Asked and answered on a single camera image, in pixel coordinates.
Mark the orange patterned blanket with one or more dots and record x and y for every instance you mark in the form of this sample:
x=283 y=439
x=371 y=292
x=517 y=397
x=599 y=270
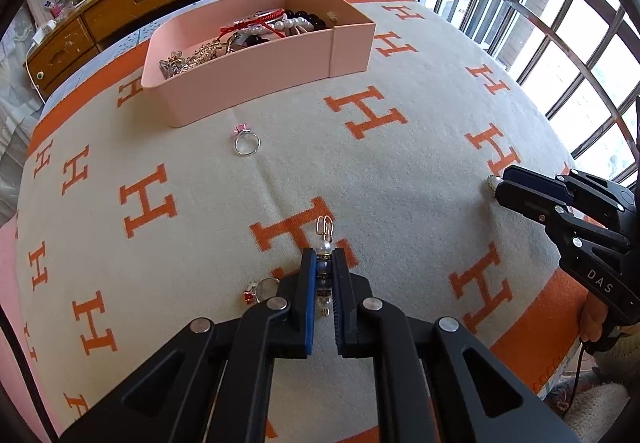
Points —
x=425 y=163

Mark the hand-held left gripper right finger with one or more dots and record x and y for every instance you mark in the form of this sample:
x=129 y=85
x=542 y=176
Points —
x=341 y=313

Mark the pink plastic box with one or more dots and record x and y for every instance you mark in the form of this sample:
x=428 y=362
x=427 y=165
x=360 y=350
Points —
x=250 y=83

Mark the gold pendant earring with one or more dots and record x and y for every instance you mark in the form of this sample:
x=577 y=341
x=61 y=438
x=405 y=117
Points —
x=324 y=250

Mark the gold butterfly brooch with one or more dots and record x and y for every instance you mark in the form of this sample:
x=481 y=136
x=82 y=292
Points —
x=172 y=63

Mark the round rhinestone pendant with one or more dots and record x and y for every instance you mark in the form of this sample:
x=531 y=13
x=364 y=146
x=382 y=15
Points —
x=490 y=184

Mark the metal window grille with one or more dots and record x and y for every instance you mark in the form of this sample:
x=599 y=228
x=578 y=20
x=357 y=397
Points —
x=550 y=29

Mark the person's right hand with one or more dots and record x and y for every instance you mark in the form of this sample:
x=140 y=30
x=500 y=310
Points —
x=592 y=323

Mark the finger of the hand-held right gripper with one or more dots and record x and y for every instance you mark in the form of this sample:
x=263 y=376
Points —
x=535 y=179
x=530 y=205

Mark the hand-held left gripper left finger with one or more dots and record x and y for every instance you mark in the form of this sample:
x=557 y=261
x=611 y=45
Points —
x=310 y=313

